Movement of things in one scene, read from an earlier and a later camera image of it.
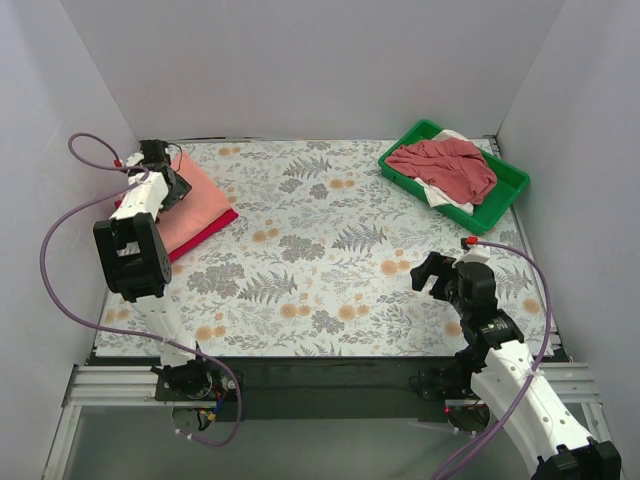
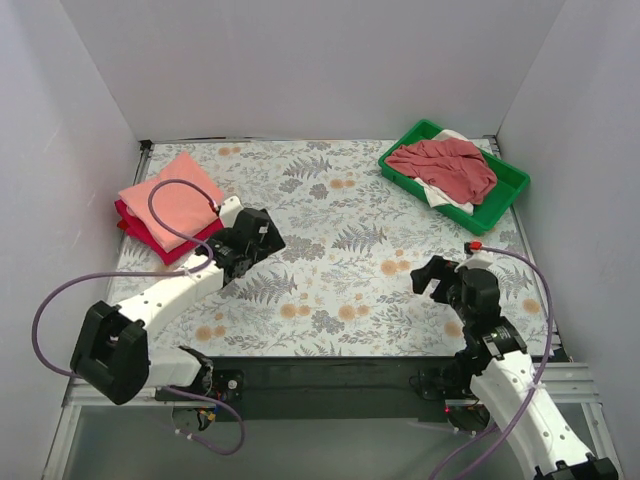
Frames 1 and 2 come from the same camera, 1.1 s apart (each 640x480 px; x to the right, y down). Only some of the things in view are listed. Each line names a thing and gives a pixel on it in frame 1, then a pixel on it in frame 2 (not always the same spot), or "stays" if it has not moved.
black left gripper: (179, 188) → (258, 234)
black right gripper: (439, 280) stays
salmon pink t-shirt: (202, 204) stays
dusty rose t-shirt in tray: (454, 167) stays
